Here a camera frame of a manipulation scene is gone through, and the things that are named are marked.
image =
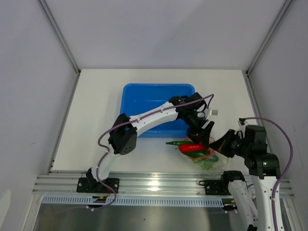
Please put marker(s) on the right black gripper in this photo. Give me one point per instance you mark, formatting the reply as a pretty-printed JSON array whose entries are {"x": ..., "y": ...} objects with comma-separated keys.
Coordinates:
[{"x": 221, "y": 145}]

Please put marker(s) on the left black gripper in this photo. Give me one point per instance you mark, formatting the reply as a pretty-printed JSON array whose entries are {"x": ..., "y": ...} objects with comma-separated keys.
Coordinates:
[{"x": 193, "y": 134}]

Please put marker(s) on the red chili pepper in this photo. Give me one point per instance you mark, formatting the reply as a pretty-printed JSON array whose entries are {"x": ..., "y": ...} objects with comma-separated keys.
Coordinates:
[{"x": 186, "y": 148}]

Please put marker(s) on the green chili pepper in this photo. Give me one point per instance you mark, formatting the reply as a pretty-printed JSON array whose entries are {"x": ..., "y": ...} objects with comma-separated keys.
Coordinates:
[{"x": 178, "y": 143}]

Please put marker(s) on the dark green cucumber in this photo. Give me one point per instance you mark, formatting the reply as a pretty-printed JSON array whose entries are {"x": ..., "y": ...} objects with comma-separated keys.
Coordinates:
[{"x": 202, "y": 155}]

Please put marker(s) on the clear zip top bag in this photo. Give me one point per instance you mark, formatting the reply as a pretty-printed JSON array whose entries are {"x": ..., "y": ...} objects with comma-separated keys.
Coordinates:
[{"x": 218, "y": 167}]

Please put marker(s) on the green grape bunch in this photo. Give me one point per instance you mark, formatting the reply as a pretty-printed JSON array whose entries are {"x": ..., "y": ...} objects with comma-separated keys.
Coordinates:
[{"x": 204, "y": 163}]

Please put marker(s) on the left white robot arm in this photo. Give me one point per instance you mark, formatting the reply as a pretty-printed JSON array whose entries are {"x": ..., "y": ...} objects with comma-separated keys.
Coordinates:
[{"x": 121, "y": 138}]

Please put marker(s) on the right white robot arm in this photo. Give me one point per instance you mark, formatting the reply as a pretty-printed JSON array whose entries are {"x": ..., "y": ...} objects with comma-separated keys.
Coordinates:
[{"x": 249, "y": 143}]

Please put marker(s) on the blue plastic bin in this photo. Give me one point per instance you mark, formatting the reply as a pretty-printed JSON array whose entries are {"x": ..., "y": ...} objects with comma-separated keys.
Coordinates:
[{"x": 139, "y": 98}]

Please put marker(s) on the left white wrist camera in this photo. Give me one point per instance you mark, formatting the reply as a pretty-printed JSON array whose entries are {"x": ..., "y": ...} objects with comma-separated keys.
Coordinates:
[{"x": 211, "y": 112}]

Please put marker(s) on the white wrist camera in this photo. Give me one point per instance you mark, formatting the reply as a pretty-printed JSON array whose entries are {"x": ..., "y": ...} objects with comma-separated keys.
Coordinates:
[
  {"x": 242, "y": 122},
  {"x": 211, "y": 112}
]

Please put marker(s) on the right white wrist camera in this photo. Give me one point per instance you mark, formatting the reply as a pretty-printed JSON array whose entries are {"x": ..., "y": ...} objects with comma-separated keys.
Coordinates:
[{"x": 242, "y": 122}]

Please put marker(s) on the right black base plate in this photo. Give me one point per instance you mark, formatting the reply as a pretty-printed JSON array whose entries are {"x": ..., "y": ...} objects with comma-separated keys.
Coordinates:
[{"x": 215, "y": 187}]

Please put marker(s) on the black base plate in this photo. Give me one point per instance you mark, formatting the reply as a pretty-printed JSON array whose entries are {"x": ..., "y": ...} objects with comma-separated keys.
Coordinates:
[
  {"x": 215, "y": 187},
  {"x": 83, "y": 186}
]

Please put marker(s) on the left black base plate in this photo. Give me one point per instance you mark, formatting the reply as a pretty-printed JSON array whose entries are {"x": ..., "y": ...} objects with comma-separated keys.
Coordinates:
[{"x": 83, "y": 186}]

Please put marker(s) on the right aluminium frame post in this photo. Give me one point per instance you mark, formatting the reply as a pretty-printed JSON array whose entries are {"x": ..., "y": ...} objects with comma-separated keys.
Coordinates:
[{"x": 277, "y": 22}]

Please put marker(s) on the aluminium frame post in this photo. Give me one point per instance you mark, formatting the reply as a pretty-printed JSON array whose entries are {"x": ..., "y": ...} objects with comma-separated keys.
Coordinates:
[
  {"x": 58, "y": 34},
  {"x": 277, "y": 22}
]

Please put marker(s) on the aluminium mounting rail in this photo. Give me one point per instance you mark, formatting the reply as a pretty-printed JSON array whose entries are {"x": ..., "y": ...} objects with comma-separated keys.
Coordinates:
[{"x": 129, "y": 183}]

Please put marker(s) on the left aluminium frame post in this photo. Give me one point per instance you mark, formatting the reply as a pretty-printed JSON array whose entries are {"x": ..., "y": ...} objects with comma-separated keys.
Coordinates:
[{"x": 58, "y": 34}]

